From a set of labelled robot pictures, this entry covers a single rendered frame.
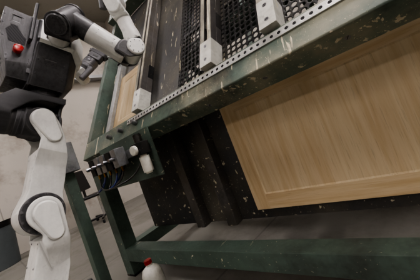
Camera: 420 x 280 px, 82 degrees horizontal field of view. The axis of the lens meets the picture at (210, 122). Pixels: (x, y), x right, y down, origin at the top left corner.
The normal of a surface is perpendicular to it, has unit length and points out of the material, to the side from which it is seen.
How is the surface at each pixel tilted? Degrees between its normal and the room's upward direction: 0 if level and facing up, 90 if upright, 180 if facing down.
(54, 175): 90
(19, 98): 90
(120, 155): 90
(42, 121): 90
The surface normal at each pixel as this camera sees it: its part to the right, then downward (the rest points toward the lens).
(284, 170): -0.59, 0.18
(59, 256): 0.83, 0.11
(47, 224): 0.72, -0.31
